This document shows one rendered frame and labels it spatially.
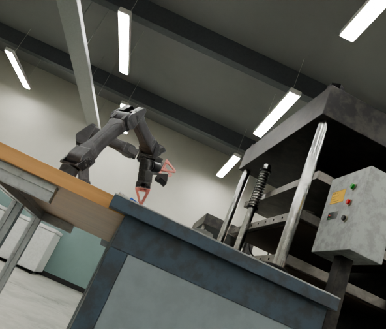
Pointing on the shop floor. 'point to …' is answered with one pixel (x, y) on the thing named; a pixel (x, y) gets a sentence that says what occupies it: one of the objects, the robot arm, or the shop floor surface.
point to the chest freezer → (49, 238)
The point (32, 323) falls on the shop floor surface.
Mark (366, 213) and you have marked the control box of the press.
